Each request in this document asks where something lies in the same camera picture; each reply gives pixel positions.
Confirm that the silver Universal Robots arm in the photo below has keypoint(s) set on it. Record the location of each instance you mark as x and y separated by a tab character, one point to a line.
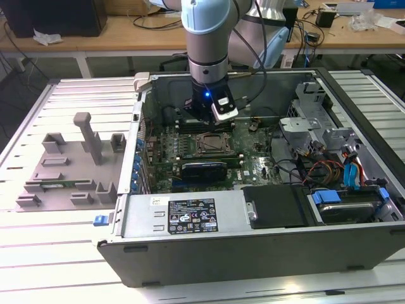
205	38

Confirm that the CPU socket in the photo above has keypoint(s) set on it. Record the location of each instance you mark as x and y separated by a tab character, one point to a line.
194	147

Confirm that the black RAM slot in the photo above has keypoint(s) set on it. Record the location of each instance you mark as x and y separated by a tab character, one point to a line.
209	161
209	155
189	121
190	124
205	130
235	164
190	127
209	158

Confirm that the black round chassis part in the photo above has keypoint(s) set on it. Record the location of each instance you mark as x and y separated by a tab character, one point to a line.
169	114

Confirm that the round coin cell battery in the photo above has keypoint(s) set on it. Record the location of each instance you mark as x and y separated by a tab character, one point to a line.
252	127

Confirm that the black graphics card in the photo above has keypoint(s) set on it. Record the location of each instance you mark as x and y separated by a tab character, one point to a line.
205	172

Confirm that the green motherboard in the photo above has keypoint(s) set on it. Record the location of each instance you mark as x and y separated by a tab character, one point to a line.
262	164

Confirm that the silver drive cage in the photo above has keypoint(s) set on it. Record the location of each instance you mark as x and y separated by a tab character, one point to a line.
297	126

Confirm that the wooden desk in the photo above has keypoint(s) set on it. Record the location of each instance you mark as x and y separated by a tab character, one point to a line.
110	38

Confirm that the brown cardboard box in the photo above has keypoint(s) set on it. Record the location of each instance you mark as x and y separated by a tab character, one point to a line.
133	7

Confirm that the black drive bay cover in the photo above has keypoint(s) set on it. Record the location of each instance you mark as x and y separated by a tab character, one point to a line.
275	206

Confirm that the silver power supply with label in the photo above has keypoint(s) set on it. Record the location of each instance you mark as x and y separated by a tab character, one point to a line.
142	218

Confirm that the small black power adapter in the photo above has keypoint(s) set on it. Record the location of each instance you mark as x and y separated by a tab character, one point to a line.
314	37

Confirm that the grey parts rack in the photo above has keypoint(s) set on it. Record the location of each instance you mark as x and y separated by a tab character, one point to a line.
76	164

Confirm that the small blue clip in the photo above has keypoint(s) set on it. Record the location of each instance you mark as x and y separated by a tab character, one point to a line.
100	220

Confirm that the small black cube box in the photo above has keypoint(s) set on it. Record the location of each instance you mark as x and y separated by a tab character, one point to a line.
325	18

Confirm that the open black PC case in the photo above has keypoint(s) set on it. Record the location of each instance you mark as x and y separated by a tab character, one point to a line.
221	263

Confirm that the black computer tower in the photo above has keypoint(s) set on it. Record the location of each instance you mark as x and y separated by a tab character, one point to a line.
63	16

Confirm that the green RAM stick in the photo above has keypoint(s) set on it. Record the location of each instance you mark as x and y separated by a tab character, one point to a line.
57	187

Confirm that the crumpled white paper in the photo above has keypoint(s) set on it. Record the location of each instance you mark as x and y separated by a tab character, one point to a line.
47	37

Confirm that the hard disk in blue carrier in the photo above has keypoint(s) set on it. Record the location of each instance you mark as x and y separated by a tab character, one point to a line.
345	212

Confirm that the grey flat box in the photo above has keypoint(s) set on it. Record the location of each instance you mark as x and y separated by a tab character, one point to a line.
354	8

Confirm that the crumpled clear plastic bag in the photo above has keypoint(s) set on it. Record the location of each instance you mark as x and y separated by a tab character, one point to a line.
364	20

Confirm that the white flat box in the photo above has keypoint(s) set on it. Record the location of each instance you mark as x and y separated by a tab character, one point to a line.
399	28

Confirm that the blue box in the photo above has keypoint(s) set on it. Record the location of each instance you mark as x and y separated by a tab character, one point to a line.
389	3

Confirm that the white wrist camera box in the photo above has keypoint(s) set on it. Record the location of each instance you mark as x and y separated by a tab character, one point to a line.
225	109

